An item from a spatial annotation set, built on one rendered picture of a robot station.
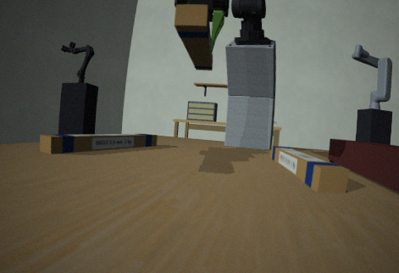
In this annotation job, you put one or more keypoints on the long tan cardboard box with blue bands and white label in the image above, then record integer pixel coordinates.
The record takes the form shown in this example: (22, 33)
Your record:
(94, 142)

